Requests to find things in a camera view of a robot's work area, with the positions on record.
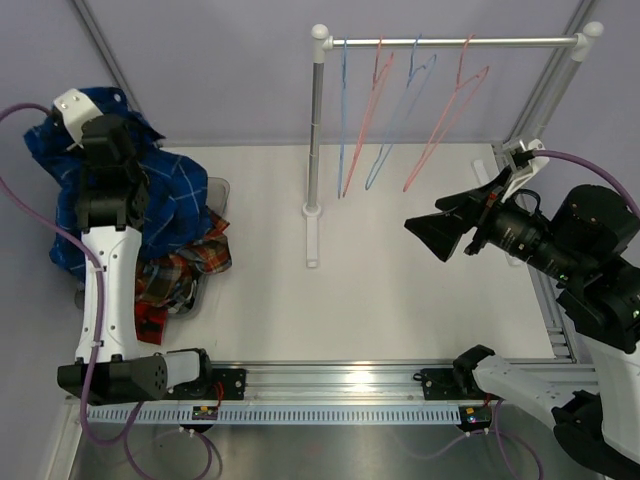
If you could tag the clear plastic bin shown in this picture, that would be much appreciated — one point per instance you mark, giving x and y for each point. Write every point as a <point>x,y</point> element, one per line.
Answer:
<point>218,191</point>

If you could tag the blue shirt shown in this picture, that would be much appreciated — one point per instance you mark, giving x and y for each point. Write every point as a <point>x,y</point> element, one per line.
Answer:
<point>176,213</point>

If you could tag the clothes rack metal white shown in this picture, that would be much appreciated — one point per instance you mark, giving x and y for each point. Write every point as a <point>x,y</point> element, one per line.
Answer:
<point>571,53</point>

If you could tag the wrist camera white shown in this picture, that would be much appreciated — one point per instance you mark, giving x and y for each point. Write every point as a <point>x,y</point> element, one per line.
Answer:
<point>75,109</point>
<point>524,164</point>

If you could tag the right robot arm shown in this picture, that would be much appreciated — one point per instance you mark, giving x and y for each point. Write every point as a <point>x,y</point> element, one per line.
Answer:
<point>581,249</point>

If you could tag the light blue wire hanger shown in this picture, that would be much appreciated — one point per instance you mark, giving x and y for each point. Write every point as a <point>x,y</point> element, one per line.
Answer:
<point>343,119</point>

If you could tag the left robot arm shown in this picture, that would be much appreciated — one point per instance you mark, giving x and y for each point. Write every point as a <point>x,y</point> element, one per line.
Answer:
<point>108,367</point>

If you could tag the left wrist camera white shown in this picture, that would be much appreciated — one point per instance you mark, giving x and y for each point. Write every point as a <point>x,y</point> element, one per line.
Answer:
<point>75,109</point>

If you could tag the brown plaid shirt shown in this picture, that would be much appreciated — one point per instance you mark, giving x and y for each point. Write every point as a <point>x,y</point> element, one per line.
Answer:
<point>170,279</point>

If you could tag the red black plaid shirt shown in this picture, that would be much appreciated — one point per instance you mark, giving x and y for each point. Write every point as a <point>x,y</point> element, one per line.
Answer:
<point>150,322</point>

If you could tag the pink hanger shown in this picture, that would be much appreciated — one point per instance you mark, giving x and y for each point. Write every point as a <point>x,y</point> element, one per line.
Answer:
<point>465,89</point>
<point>379,78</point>

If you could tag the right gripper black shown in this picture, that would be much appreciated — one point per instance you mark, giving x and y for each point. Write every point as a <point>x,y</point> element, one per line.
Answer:
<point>441,231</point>

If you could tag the aluminium rail base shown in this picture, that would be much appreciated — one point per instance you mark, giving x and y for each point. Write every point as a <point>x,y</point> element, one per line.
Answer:
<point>359,380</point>

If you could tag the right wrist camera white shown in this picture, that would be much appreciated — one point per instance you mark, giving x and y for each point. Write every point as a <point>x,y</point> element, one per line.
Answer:
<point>524,164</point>

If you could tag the white slotted cable duct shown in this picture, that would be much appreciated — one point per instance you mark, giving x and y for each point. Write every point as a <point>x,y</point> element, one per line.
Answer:
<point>236,414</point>

